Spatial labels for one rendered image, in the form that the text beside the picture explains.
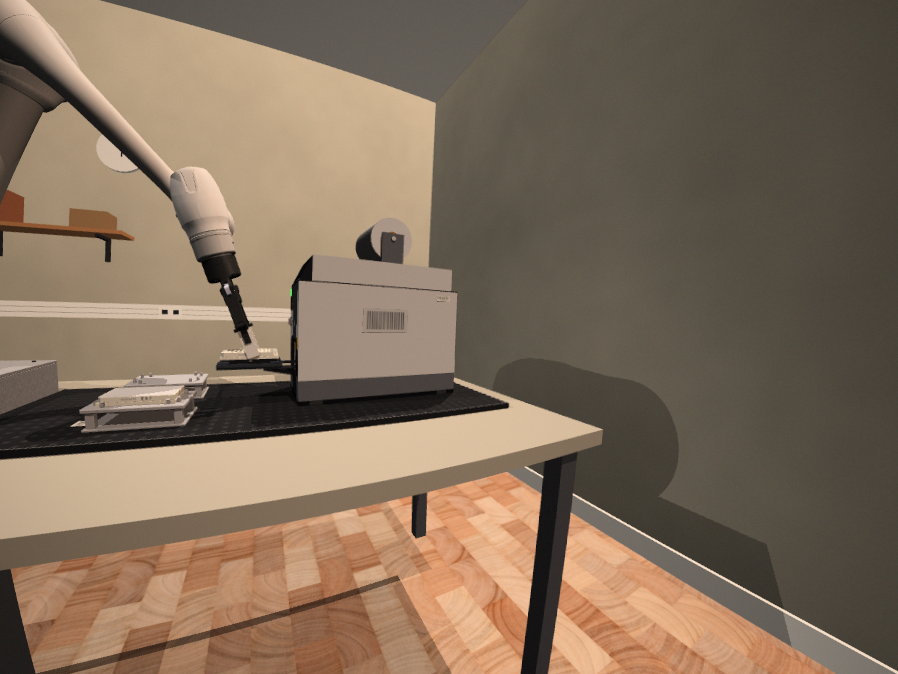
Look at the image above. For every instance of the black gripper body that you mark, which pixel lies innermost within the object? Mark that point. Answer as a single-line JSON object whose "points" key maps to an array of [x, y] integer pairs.
{"points": [[221, 269]]}

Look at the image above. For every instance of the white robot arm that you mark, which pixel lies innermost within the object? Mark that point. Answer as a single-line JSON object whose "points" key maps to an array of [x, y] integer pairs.
{"points": [[38, 57]]}

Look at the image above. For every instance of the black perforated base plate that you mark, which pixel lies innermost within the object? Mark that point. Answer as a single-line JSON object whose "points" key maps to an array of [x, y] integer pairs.
{"points": [[231, 411]]}

